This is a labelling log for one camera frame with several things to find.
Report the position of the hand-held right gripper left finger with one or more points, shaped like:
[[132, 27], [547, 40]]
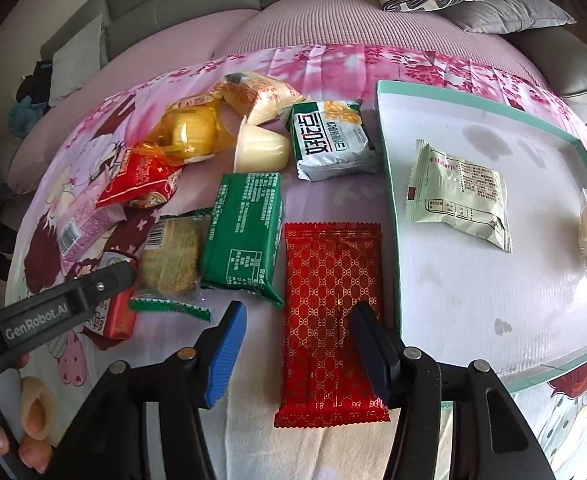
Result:
[[228, 355]]

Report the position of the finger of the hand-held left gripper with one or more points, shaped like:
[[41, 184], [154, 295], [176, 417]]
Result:
[[113, 282]]

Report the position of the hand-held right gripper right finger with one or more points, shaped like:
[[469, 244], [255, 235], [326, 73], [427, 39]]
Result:
[[373, 355]]

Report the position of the small red snack bar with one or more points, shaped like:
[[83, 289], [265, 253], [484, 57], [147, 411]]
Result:
[[118, 317]]

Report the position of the translucent pink snack packet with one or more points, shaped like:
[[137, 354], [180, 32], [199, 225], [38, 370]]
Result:
[[85, 227]]

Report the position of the round pastry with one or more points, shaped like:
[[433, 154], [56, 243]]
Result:
[[171, 255]]

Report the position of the red gold-patterned snack packet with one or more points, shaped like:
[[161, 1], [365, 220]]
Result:
[[323, 280]]

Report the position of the shiny red snack packet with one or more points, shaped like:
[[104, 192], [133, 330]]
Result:
[[141, 180]]

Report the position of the teal-rimmed white box tray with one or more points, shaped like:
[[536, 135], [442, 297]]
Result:
[[473, 300]]

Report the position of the dark green snack packet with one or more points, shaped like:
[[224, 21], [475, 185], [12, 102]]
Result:
[[246, 230]]

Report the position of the yellow cake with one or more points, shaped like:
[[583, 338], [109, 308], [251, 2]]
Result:
[[193, 130]]

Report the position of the green and white snack packet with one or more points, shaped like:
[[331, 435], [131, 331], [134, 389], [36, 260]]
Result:
[[331, 142]]

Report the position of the person's left hand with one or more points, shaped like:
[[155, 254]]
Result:
[[37, 410]]

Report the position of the pale green snack packet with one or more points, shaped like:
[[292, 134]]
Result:
[[461, 195]]

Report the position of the dark clothes pile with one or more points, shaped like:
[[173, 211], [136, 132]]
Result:
[[28, 105]]

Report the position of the cream jelly cup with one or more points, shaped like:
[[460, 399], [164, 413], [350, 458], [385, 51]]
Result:
[[263, 152]]

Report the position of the light grey cushion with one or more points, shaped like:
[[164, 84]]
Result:
[[75, 60]]

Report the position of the cream and orange snack packet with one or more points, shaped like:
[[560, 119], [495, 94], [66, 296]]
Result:
[[261, 95]]

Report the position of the pink sofa cover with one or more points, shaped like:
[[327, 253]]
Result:
[[348, 25]]

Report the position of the grey pillow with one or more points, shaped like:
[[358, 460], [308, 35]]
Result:
[[508, 12]]

